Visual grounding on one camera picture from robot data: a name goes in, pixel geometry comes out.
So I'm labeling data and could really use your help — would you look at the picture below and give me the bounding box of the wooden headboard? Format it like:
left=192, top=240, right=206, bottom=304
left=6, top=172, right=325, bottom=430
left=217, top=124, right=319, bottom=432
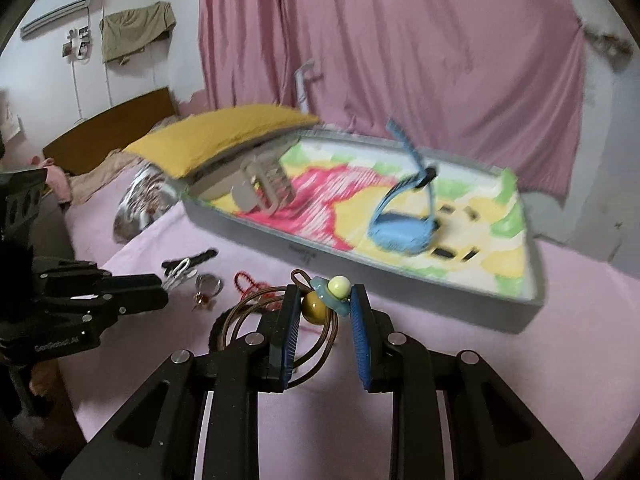
left=42, top=86, right=179, bottom=177

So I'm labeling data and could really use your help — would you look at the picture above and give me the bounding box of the pink curtain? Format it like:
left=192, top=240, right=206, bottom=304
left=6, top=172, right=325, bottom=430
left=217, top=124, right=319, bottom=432
left=197, top=0, right=588, bottom=197

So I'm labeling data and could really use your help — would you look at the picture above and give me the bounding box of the white clip-on stand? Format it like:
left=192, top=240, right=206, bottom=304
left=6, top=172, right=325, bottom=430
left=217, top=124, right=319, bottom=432
left=293, top=58, right=324, bottom=114

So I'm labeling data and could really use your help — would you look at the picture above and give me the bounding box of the grey shallow box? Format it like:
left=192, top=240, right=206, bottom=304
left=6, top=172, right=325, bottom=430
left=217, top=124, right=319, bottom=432
left=181, top=127, right=548, bottom=333

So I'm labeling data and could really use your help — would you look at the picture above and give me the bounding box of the colourful floral cloth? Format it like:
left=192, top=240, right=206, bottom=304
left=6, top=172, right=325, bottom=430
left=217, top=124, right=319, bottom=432
left=207, top=139, right=532, bottom=300

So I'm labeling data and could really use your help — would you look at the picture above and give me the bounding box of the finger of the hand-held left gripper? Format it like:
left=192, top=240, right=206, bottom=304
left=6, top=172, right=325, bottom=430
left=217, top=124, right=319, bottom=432
left=100, top=287, right=169, bottom=333
left=100, top=271, right=165, bottom=293

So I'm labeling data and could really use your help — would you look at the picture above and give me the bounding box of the white hair clip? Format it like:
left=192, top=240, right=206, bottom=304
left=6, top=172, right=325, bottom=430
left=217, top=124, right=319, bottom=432
left=164, top=258, right=197, bottom=290

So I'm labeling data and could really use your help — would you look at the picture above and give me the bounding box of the silver floral pillow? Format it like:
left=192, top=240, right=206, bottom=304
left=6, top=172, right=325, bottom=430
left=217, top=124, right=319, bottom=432
left=112, top=162, right=182, bottom=244

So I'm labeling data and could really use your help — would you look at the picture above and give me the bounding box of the yellow pillow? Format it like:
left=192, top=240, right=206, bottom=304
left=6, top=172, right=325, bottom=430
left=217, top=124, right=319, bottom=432
left=122, top=104, right=322, bottom=179

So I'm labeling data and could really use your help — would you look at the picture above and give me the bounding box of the black hair clip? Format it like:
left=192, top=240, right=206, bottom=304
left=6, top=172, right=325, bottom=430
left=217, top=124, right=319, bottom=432
left=161, top=248, right=220, bottom=271

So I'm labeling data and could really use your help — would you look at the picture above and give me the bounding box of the brown beaded hair tie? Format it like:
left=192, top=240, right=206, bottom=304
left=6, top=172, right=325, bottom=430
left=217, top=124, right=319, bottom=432
left=225, top=269, right=351, bottom=388

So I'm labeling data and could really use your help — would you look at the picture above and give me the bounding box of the beige crumpled cloth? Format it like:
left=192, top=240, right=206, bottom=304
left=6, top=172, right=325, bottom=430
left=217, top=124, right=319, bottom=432
left=70, top=149, right=147, bottom=207

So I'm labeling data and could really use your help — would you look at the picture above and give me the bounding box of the pink bed sheet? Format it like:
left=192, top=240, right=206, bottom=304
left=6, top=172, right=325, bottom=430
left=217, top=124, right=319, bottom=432
left=62, top=185, right=640, bottom=480

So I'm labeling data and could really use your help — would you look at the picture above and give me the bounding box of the person's left hand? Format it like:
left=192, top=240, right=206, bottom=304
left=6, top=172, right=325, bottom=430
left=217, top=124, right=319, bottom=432
left=30, top=360, right=60, bottom=395

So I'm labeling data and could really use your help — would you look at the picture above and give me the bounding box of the olive hanging cloth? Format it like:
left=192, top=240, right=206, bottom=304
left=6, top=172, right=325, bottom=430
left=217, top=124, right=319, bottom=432
left=100, top=1, right=177, bottom=67

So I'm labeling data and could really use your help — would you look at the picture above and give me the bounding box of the red bead bracelet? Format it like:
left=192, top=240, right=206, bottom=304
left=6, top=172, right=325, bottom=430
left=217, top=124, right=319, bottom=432
left=234, top=270, right=287, bottom=312

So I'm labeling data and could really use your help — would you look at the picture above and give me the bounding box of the white air conditioner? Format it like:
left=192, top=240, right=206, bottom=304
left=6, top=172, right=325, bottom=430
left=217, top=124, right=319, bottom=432
left=20, top=0, right=96, bottom=39

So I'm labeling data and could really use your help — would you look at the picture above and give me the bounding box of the pink crumpled cloth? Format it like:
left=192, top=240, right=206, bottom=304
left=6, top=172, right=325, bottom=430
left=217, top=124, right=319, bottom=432
left=30, top=156, right=75, bottom=204

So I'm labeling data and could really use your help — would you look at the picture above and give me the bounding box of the clear plastic hair claw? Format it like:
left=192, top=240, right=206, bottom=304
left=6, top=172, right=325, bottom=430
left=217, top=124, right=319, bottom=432
left=231, top=151, right=297, bottom=219

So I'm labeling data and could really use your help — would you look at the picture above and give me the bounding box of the small silver ring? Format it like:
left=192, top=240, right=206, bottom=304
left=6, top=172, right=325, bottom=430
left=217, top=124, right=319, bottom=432
left=192, top=273, right=224, bottom=312

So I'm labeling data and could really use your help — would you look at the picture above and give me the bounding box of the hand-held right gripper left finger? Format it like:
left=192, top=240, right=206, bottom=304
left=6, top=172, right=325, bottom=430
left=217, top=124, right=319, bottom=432
left=60, top=284, right=303, bottom=480

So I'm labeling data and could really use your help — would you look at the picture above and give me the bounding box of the wall socket with plugs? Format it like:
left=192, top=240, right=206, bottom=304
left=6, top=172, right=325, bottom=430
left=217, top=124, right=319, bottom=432
left=62, top=26, right=94, bottom=64

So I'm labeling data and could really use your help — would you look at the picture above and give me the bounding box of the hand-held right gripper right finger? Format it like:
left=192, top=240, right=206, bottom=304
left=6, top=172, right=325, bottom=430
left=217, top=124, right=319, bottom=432
left=350, top=284, right=586, bottom=480

